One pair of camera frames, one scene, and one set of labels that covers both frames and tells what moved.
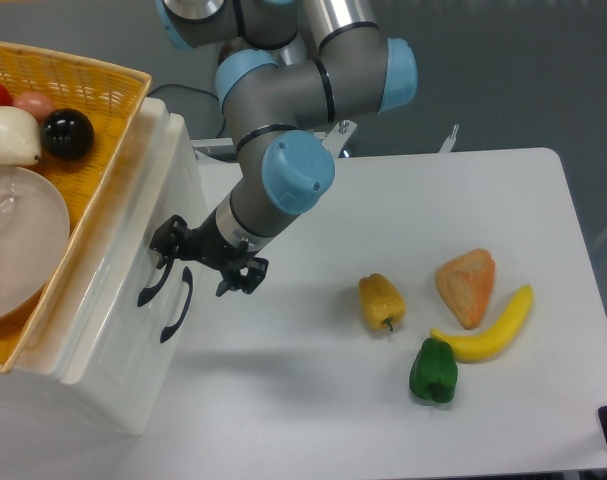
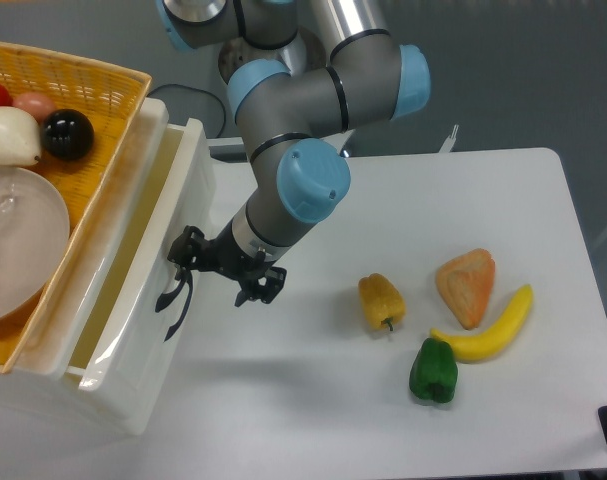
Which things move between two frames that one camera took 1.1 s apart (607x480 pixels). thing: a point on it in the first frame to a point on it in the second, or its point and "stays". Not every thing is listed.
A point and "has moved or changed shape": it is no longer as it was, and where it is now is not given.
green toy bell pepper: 433,374 stays
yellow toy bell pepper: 382,304 stays
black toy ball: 67,134 stays
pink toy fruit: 38,103 stays
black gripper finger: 169,240 to 189,250
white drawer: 144,319 has moved or changed shape
